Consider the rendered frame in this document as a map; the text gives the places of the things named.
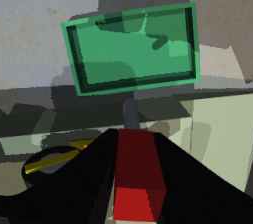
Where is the green tray floor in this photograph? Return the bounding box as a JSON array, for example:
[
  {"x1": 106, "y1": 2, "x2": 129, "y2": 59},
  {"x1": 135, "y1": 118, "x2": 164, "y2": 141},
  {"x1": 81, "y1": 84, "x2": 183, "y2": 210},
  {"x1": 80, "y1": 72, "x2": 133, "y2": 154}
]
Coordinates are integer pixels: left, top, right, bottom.
[{"x1": 71, "y1": 7, "x2": 192, "y2": 88}]

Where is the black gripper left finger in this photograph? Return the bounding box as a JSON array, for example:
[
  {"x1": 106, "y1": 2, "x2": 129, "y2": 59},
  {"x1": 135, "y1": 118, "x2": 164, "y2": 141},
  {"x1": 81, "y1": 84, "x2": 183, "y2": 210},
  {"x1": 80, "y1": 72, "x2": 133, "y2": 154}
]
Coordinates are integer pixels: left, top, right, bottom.
[{"x1": 0, "y1": 127, "x2": 118, "y2": 224}]

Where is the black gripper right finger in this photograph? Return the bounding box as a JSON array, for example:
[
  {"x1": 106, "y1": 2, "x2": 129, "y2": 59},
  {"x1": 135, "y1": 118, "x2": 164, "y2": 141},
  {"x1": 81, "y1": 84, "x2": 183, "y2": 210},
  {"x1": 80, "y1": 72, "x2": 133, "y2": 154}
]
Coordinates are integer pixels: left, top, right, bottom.
[{"x1": 153, "y1": 132, "x2": 253, "y2": 224}]

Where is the green tray rim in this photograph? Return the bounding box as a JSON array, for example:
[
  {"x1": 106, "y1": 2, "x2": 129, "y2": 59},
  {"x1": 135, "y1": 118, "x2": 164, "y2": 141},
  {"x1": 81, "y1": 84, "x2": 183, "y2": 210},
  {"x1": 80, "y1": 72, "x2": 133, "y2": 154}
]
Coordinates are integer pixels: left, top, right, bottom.
[{"x1": 61, "y1": 2, "x2": 200, "y2": 98}]

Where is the red-headed pin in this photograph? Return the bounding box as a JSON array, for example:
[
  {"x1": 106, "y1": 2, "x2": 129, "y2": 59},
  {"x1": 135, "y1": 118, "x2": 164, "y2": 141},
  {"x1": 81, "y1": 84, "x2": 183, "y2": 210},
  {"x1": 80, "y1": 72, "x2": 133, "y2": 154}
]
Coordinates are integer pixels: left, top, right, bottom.
[{"x1": 112, "y1": 99, "x2": 166, "y2": 222}]

